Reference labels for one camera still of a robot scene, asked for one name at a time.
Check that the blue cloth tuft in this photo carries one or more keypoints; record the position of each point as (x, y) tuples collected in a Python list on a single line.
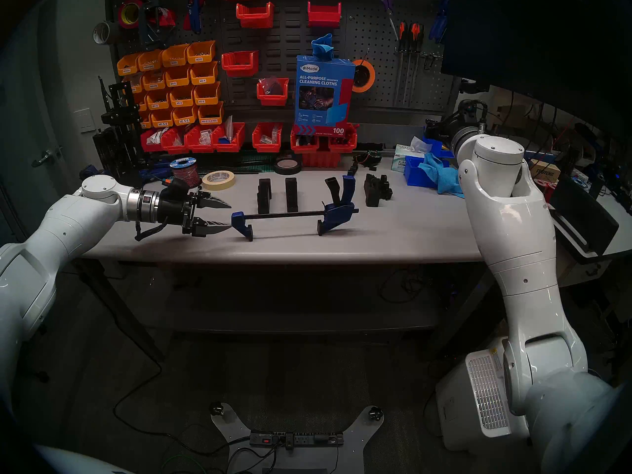
[(322, 46)]

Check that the grey workbench frame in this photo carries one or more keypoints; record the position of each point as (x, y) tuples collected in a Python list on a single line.
[(237, 307)]

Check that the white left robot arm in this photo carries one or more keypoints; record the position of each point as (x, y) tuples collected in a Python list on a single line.
[(64, 231)]

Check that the red bin with screw pack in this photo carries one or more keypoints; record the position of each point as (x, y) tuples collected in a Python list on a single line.
[(266, 147)]

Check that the red bin with red parts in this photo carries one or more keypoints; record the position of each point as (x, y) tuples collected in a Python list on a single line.
[(341, 146)]

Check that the orange tape spool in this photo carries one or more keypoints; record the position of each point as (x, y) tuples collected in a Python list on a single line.
[(371, 76)]

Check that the black 3D printed piece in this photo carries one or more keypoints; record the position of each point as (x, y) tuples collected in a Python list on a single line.
[(264, 196), (291, 196)]

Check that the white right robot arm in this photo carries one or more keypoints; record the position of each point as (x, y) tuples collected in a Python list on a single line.
[(518, 241)]

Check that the clear bag of parts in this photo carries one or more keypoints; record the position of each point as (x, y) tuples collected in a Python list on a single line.
[(270, 85)]

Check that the Kimtech tissue box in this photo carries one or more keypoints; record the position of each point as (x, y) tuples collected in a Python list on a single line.
[(401, 159)]

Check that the black tape roll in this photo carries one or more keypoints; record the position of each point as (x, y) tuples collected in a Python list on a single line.
[(288, 171)]

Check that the small cardboard box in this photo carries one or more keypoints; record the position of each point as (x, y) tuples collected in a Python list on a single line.
[(545, 171)]

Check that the black hanging clamp tool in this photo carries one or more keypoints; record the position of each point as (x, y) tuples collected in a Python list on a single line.
[(154, 33)]

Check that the small blue plastic bin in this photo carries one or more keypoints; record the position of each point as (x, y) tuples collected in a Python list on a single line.
[(412, 177)]

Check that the green cutting mat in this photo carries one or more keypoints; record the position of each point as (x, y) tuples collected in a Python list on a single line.
[(266, 164)]

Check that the dark pegboard wall panel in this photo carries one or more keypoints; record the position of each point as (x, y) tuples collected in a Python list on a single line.
[(281, 48)]

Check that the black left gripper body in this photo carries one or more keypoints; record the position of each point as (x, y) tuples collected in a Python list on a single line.
[(175, 211)]

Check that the black base knob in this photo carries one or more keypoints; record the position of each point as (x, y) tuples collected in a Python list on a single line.
[(375, 413), (216, 409)]

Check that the grey duct tape roll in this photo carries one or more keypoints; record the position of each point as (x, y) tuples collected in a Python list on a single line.
[(104, 33)]

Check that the yellow bin labelled M4 HEX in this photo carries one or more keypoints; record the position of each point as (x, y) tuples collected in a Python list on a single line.
[(211, 118)]

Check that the black flat case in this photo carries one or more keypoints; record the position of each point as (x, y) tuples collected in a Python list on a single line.
[(585, 216)]

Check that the red bin with small bags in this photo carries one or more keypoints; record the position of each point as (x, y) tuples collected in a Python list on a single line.
[(199, 146)]

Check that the yellow parts bin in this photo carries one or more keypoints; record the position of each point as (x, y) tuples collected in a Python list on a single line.
[(155, 85), (163, 123), (151, 65), (159, 104), (175, 60), (178, 81), (128, 69)]

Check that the stack of red bins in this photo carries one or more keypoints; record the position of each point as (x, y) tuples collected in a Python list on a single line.
[(320, 160)]

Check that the black power strip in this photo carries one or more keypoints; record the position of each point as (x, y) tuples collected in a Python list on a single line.
[(296, 438)]

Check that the white light switch plate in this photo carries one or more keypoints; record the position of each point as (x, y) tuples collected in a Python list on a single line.
[(85, 120)]

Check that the blue cleaning cloths box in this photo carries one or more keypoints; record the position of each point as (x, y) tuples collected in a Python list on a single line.
[(323, 95)]

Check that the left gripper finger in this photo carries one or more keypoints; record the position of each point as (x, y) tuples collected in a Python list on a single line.
[(210, 200), (210, 227)]

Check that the beige masking tape roll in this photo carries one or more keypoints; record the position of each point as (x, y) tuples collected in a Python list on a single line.
[(218, 185)]

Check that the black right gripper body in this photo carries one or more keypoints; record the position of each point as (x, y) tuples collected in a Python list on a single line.
[(444, 127)]

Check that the yellow bin labelled M2.5-5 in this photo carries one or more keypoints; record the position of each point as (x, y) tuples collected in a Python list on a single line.
[(185, 121)]

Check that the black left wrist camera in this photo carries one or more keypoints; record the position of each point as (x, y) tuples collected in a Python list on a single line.
[(175, 186)]

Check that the red wall bin with bag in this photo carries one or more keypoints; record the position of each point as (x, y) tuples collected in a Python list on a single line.
[(272, 100)]

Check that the orange black screwdriver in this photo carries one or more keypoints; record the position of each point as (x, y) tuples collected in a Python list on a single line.
[(402, 32), (417, 32)]

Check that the crumpled blue microfiber cloth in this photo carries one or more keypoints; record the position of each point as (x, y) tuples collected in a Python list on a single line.
[(442, 177)]

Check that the yellow bin labelled M3-8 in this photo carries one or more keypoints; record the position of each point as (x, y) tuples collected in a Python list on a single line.
[(182, 101)]

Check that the yellow bin labelled M3X6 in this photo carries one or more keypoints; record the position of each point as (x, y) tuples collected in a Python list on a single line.
[(201, 57)]

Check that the yellow bin labelled M3-6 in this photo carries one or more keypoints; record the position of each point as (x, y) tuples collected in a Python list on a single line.
[(207, 98)]

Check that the red and yellow tape roll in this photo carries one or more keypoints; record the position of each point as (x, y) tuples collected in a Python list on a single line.
[(122, 15)]

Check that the black metal frame stand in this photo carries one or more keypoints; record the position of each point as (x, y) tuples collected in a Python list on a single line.
[(118, 117)]

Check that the red bin with manual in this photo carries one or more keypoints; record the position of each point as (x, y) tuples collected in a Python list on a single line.
[(229, 146)]

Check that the black notched printed block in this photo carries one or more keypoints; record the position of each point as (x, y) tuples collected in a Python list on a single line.
[(377, 191)]

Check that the small black printed clip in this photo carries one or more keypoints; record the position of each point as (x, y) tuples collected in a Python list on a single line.
[(353, 170)]

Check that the large black monitor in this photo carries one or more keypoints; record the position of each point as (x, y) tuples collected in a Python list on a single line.
[(533, 33)]

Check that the yellow bin labelled M3-4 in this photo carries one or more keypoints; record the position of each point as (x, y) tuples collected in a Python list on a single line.
[(204, 78)]

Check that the blue and black bar clamp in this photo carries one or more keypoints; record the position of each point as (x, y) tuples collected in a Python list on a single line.
[(340, 214)]

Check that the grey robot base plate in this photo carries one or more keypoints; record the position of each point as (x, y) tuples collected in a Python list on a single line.
[(232, 428)]

